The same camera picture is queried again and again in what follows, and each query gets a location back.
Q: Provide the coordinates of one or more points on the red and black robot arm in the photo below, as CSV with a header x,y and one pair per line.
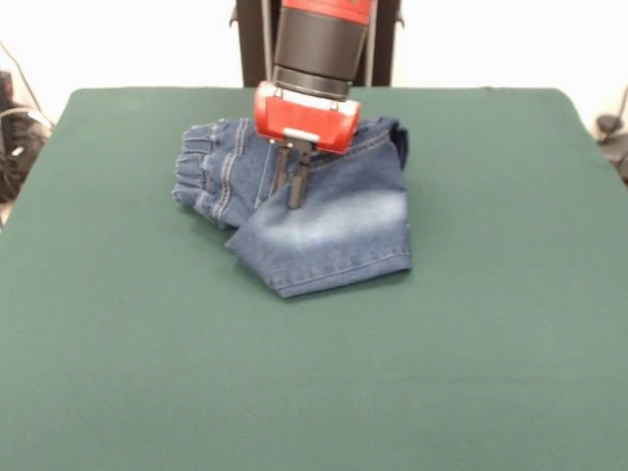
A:
x,y
319,44

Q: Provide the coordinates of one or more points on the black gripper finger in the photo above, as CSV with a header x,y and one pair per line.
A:
x,y
300,181
282,167

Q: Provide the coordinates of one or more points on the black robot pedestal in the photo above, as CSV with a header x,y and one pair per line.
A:
x,y
250,44

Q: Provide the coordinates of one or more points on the dark green table cloth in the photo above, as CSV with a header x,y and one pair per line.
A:
x,y
392,343

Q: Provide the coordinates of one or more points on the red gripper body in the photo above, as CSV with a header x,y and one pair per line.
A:
x,y
304,120

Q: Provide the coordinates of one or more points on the black wheeled stand base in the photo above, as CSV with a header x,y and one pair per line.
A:
x,y
619,157
19,147

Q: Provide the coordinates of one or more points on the blue denim jeans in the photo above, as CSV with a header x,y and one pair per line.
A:
x,y
343,221

